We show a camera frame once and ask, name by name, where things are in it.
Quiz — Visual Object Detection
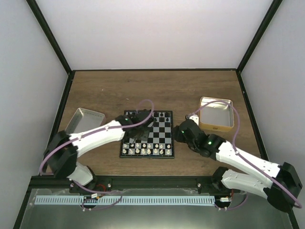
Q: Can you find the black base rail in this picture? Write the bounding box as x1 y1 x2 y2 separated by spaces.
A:
30 175 282 194

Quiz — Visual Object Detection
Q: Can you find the black enclosure frame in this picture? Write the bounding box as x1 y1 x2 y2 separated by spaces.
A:
13 0 300 229

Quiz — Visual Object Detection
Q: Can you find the pink metal tin box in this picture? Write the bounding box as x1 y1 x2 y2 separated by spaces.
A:
65 108 105 134

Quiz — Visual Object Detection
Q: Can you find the black white chess board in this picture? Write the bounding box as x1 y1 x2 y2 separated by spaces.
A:
119 115 174 159

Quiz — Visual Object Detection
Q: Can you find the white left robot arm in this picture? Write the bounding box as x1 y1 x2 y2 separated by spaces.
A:
40 109 153 193

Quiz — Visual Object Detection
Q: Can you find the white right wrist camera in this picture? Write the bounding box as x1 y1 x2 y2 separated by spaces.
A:
186 114 199 125

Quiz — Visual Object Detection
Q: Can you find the light blue cable duct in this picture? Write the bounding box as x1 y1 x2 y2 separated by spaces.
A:
34 195 215 206

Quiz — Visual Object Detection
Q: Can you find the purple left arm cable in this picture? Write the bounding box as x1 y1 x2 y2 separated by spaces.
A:
39 99 154 191

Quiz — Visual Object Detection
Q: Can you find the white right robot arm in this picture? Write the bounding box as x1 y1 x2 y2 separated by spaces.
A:
173 119 303 213

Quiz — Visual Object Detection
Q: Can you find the gold metal tin box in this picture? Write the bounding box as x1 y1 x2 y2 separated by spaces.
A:
198 102 234 132

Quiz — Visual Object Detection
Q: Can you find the row of black chess pieces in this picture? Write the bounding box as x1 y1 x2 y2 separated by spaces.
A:
125 110 171 122

